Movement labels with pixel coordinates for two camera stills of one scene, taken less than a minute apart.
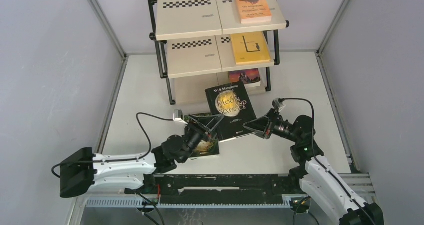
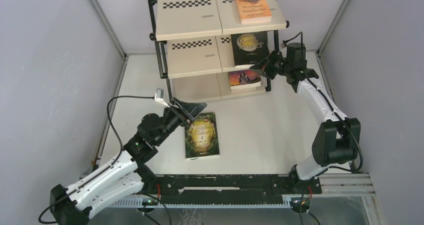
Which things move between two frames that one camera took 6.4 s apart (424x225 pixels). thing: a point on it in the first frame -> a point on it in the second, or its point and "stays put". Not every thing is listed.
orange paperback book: x=252 y=6 stays put
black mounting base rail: x=222 y=189 stays put
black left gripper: x=208 y=123 -> x=190 y=110
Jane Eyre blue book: x=250 y=78 stays put
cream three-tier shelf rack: x=199 y=43 stays put
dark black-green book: x=231 y=101 -> x=249 y=48
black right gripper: x=260 y=126 -> x=265 y=65
